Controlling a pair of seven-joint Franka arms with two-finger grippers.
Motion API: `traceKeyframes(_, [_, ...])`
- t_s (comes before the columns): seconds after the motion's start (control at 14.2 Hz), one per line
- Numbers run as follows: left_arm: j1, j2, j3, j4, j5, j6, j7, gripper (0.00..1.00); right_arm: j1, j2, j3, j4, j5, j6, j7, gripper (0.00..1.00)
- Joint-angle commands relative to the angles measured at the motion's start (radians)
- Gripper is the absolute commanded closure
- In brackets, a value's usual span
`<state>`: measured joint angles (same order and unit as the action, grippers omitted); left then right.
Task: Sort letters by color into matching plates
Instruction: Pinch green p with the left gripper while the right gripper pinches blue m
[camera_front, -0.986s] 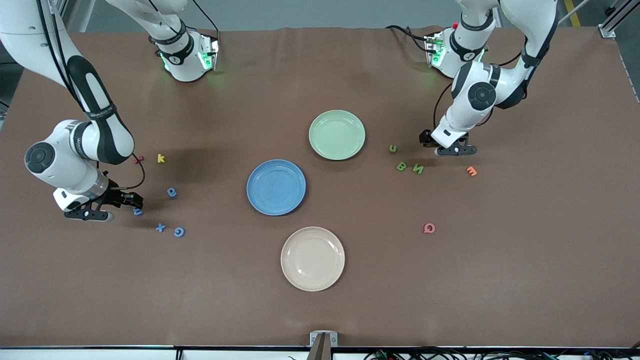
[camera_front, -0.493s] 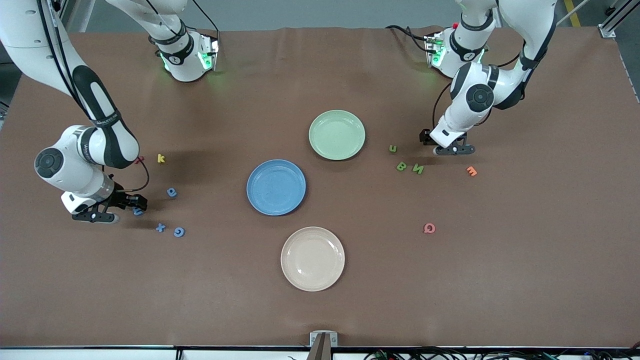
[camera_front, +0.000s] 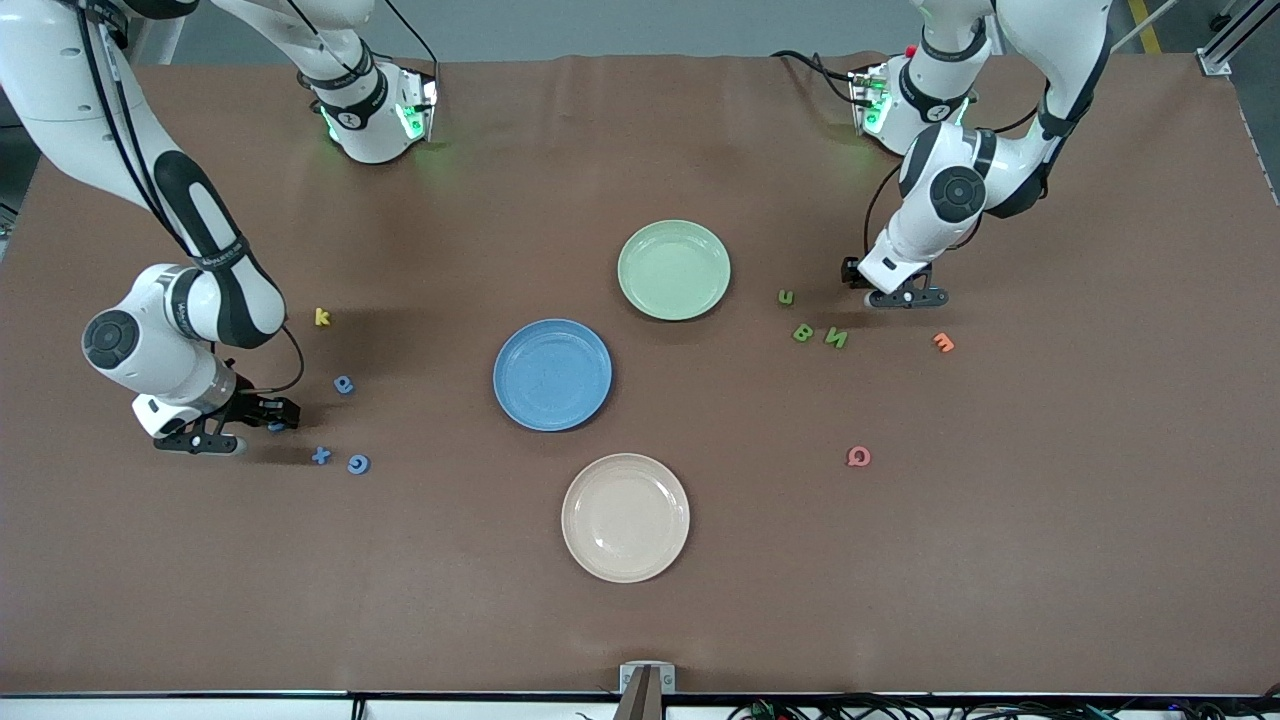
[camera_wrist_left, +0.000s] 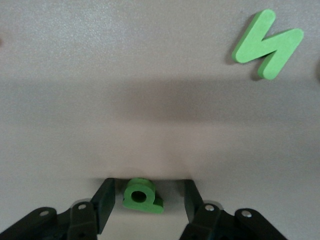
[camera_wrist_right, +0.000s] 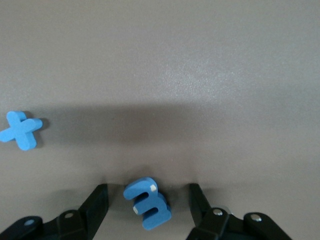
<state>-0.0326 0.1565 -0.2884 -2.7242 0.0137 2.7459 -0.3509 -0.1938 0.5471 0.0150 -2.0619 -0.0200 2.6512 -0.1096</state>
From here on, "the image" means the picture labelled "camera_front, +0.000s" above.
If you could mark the blue foam letter a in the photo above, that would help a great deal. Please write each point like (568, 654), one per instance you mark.
(344, 384)

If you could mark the green foam letter N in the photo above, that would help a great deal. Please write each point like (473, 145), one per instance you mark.
(836, 339)

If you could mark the green foam letter B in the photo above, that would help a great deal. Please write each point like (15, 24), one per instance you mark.
(803, 333)

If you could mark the blue foam letter G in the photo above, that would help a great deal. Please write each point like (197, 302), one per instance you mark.
(358, 464)

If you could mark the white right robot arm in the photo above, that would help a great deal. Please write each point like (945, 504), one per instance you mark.
(60, 100)

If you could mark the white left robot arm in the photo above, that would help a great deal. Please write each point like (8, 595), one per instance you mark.
(1060, 50)

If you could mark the orange foam letter m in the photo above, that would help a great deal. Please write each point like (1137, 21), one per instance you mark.
(943, 342)

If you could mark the green plate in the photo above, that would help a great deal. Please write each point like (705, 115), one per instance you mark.
(674, 270)

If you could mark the pink foam letter Q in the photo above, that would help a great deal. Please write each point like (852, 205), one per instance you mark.
(858, 457)

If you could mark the blue plate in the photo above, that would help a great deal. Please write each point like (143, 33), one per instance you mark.
(552, 375)

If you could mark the brown table cover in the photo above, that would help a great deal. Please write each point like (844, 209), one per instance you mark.
(900, 600)

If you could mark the beige plate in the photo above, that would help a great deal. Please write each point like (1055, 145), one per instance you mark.
(625, 518)

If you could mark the aluminium frame profile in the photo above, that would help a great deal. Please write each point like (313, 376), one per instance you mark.
(1215, 62)

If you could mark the grey metal mount bracket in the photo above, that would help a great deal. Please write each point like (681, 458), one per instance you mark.
(647, 680)

